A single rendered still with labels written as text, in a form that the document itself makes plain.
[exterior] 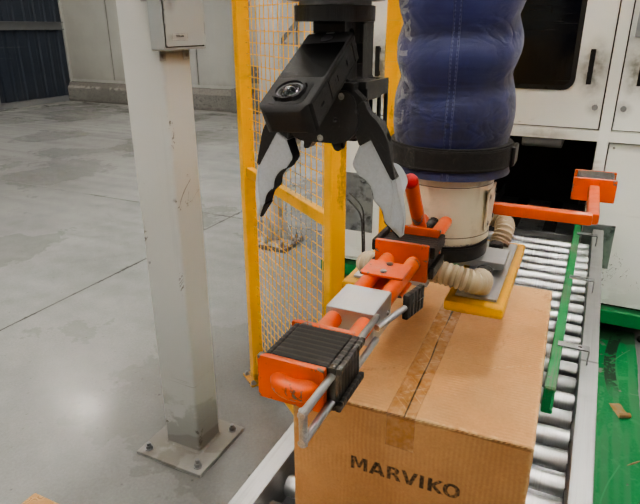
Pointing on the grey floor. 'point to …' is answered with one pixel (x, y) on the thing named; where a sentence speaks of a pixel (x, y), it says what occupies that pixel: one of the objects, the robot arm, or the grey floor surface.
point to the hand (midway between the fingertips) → (323, 230)
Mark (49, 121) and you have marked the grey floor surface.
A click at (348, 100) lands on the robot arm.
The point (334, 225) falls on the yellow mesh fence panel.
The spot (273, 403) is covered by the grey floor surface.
